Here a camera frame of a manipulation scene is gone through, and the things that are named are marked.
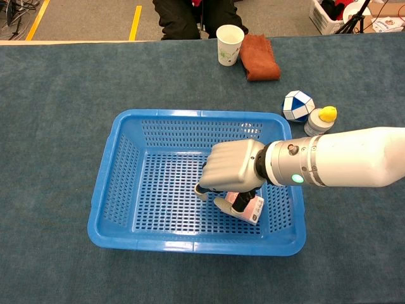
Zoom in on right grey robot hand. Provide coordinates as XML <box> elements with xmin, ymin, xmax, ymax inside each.
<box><xmin>194</xmin><ymin>139</ymin><xmax>267</xmax><ymax>215</ymax></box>

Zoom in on small pink and white box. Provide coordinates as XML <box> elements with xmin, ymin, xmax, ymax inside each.
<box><xmin>225</xmin><ymin>191</ymin><xmax>265</xmax><ymax>226</ymax></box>

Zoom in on blue perforated plastic basket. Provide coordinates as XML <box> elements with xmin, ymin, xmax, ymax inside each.
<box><xmin>87</xmin><ymin>109</ymin><xmax>307</xmax><ymax>257</ymax></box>

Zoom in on blue white snake cube ball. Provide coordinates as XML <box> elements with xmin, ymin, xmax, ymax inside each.
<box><xmin>282</xmin><ymin>90</ymin><xmax>316</xmax><ymax>123</ymax></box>

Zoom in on white round jar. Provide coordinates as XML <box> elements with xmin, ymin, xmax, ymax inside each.
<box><xmin>304</xmin><ymin>108</ymin><xmax>335</xmax><ymax>137</ymax></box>

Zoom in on folded orange-brown cloth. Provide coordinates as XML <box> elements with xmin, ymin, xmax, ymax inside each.
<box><xmin>239</xmin><ymin>34</ymin><xmax>282</xmax><ymax>82</ymax></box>

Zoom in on white paper cup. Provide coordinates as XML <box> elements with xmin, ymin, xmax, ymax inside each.
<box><xmin>216</xmin><ymin>24</ymin><xmax>245</xmax><ymax>67</ymax></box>

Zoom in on person in black trousers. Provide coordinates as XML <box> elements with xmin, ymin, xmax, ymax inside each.
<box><xmin>152</xmin><ymin>0</ymin><xmax>249</xmax><ymax>41</ymax></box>

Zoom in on blue-grey table cloth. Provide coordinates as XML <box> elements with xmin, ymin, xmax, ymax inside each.
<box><xmin>0</xmin><ymin>31</ymin><xmax>405</xmax><ymax>304</ymax></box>

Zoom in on white plastic laundry basket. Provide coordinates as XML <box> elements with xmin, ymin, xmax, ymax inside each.
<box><xmin>309</xmin><ymin>0</ymin><xmax>371</xmax><ymax>35</ymax></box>

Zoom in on black tripod stand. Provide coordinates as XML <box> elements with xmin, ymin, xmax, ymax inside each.
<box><xmin>335</xmin><ymin>0</ymin><xmax>371</xmax><ymax>35</ymax></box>

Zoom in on cardboard box with printed bag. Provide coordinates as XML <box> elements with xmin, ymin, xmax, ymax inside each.
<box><xmin>363</xmin><ymin>2</ymin><xmax>405</xmax><ymax>34</ymax></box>

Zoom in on black cables and stand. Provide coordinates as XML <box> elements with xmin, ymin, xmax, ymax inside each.
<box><xmin>0</xmin><ymin>0</ymin><xmax>41</xmax><ymax>41</ymax></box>

